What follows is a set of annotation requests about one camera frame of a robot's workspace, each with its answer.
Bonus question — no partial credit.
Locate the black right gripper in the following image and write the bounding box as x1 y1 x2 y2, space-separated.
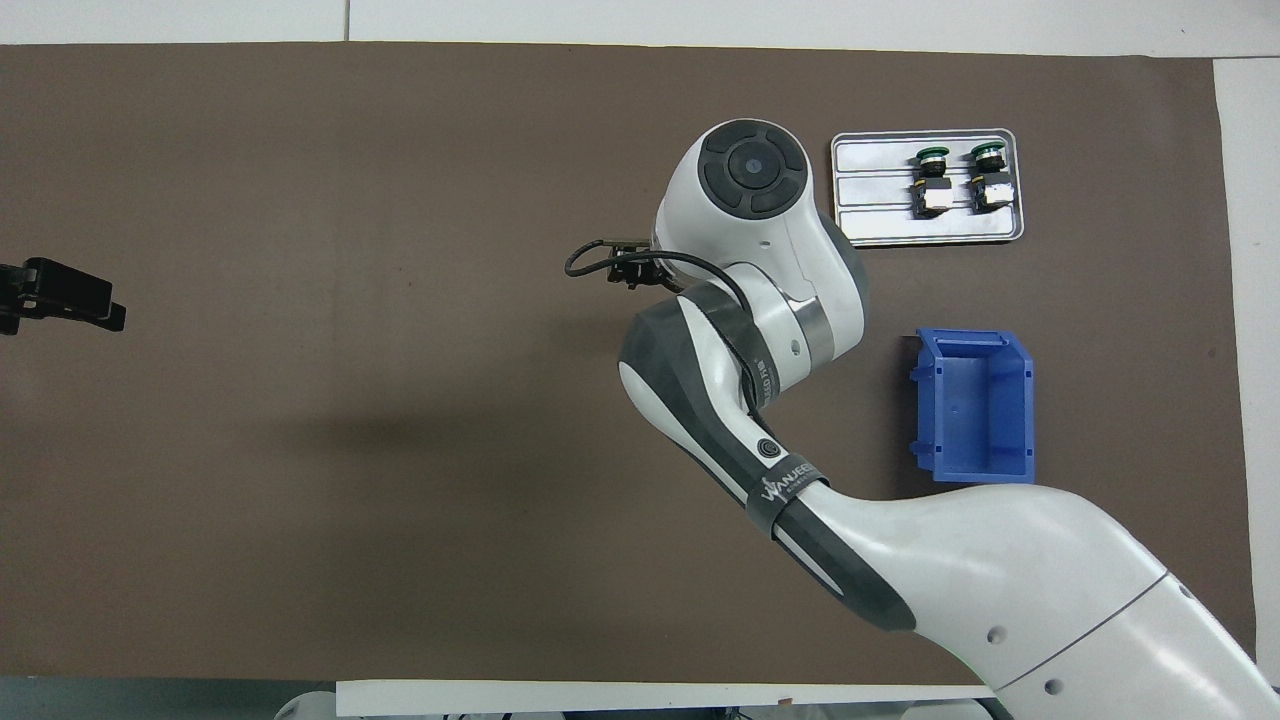
605 243 669 293

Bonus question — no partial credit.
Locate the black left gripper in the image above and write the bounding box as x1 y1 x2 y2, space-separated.
0 257 128 337

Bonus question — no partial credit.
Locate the brown paper table mat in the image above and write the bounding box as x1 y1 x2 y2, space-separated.
0 42 1259 689

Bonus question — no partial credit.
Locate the silver metal tray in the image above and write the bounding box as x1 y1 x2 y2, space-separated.
830 128 1026 249

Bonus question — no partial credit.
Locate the blue plastic storage bin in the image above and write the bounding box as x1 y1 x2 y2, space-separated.
908 327 1037 486

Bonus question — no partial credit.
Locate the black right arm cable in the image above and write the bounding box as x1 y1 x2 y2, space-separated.
563 237 781 401

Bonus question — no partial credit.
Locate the black velcro cable strap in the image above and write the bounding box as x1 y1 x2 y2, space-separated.
698 283 788 412
744 454 830 542

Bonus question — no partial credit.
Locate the green push button switch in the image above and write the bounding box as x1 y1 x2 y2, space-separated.
968 142 1011 212
913 146 954 218

